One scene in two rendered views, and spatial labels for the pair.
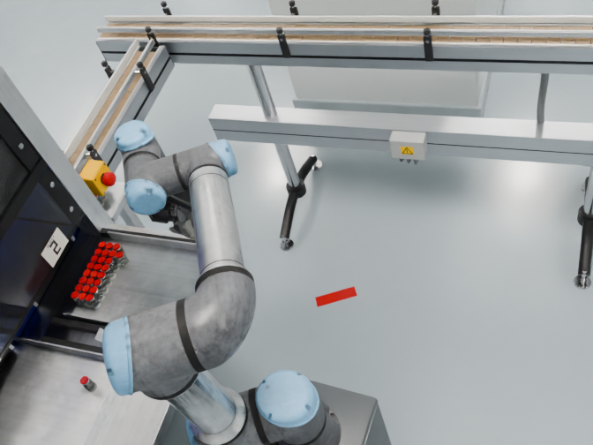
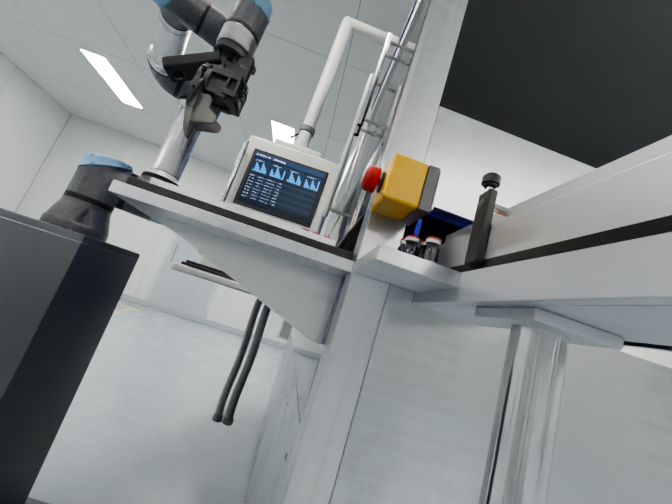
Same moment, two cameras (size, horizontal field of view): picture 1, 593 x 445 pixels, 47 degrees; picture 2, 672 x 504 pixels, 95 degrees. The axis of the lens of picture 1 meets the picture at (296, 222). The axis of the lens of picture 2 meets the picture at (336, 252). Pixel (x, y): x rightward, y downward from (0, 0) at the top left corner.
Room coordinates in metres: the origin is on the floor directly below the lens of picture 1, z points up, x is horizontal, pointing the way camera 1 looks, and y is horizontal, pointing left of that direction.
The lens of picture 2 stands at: (1.73, 0.16, 0.78)
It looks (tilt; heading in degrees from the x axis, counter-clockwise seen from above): 12 degrees up; 142
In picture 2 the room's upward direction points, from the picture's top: 18 degrees clockwise
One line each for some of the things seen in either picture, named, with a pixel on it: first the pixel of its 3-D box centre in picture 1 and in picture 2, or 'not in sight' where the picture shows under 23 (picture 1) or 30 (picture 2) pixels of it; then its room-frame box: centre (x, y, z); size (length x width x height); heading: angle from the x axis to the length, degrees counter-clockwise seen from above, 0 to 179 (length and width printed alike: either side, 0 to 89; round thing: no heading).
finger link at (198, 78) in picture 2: not in sight; (199, 90); (1.08, 0.22, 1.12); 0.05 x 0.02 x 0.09; 147
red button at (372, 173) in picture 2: (107, 178); (375, 180); (1.41, 0.45, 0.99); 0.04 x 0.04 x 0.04; 57
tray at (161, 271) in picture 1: (143, 283); (251, 235); (1.09, 0.42, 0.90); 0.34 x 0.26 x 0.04; 57
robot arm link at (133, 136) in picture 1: (140, 149); (248, 19); (1.07, 0.25, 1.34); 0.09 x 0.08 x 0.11; 177
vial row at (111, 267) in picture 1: (107, 275); not in sight; (1.16, 0.51, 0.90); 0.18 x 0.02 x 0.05; 147
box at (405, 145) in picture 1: (409, 145); not in sight; (1.58, -0.46, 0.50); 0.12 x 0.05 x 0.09; 57
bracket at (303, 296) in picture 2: not in sight; (245, 282); (1.18, 0.41, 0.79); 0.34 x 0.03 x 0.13; 57
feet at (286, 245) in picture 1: (298, 194); not in sight; (1.93, -0.05, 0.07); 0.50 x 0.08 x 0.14; 147
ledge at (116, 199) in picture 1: (103, 199); (411, 275); (1.47, 0.51, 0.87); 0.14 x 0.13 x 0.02; 57
